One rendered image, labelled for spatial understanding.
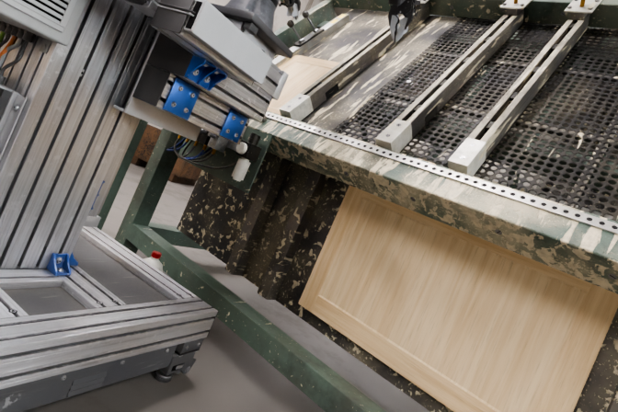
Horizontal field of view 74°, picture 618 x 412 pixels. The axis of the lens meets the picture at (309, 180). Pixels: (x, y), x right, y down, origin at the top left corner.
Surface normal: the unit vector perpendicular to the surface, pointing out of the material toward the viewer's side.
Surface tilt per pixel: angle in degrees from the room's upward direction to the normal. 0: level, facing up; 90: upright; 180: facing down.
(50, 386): 90
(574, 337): 90
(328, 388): 90
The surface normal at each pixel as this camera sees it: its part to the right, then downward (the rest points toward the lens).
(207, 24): 0.82, 0.36
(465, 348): -0.56, -0.25
